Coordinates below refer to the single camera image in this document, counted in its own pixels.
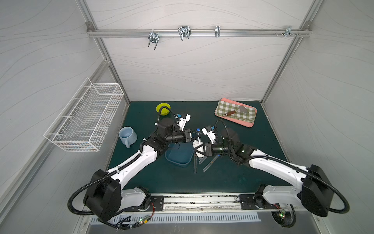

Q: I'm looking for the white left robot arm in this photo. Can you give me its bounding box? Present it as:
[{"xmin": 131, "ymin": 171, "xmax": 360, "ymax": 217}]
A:
[{"xmin": 67, "ymin": 114, "xmax": 193, "ymax": 221}]

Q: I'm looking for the yellow-green plastic bowl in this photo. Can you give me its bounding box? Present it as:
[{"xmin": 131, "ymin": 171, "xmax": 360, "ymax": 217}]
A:
[{"xmin": 156, "ymin": 102, "xmax": 171, "ymax": 116}]

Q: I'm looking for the green checkered cloth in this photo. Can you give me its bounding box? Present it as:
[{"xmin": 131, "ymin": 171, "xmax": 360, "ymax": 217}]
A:
[{"xmin": 215, "ymin": 100, "xmax": 257, "ymax": 123}]

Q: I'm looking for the spatula with wooden handle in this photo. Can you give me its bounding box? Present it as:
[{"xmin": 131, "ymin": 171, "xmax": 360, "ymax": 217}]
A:
[{"xmin": 222, "ymin": 105, "xmax": 249, "ymax": 117}]

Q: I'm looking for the test tube with blue cap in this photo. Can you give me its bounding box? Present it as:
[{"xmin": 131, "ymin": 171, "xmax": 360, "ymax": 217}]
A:
[{"xmin": 199, "ymin": 157, "xmax": 207, "ymax": 164}]

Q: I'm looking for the aluminium top rail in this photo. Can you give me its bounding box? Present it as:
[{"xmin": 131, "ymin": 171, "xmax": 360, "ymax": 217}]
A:
[{"xmin": 87, "ymin": 28, "xmax": 312, "ymax": 38}]

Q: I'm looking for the blue translucent plastic container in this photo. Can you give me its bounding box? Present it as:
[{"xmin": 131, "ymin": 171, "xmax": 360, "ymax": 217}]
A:
[{"xmin": 165, "ymin": 142, "xmax": 194, "ymax": 167}]

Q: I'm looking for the metal clamp hook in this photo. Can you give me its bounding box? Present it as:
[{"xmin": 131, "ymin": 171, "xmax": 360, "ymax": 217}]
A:
[{"xmin": 178, "ymin": 25, "xmax": 191, "ymax": 41}]

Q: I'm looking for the white wire basket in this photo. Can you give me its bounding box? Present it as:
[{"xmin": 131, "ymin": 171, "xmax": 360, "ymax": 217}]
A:
[{"xmin": 44, "ymin": 78, "xmax": 124, "ymax": 152}]

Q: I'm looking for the small metal ring hook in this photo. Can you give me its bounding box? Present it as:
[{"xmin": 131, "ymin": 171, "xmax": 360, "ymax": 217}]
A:
[{"xmin": 215, "ymin": 26, "xmax": 221, "ymax": 38}]

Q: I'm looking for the pink tray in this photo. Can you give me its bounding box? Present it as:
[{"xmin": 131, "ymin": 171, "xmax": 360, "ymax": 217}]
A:
[{"xmin": 214, "ymin": 97, "xmax": 258, "ymax": 128}]

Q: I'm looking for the white slotted cable duct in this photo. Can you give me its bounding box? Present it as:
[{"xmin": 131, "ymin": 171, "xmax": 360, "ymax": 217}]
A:
[{"xmin": 90, "ymin": 212, "xmax": 261, "ymax": 225}]

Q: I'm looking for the metal U-bolt hook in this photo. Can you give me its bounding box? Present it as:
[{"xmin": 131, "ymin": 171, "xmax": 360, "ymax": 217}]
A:
[{"xmin": 148, "ymin": 32, "xmax": 160, "ymax": 50}]

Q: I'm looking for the uncapped clear test tube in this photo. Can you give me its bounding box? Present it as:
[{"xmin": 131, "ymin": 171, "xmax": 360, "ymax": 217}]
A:
[{"xmin": 193, "ymin": 154, "xmax": 198, "ymax": 174}]

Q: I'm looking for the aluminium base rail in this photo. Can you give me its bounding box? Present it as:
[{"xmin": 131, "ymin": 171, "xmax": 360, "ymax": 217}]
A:
[{"xmin": 125, "ymin": 191, "xmax": 304, "ymax": 213}]

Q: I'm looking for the light blue ribbed mug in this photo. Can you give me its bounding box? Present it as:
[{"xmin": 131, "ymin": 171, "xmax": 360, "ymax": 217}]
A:
[{"xmin": 118, "ymin": 126, "xmax": 137, "ymax": 149}]

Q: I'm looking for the metal bracket hook right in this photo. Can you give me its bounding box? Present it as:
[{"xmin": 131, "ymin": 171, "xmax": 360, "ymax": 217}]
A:
[{"xmin": 275, "ymin": 26, "xmax": 300, "ymax": 38}]

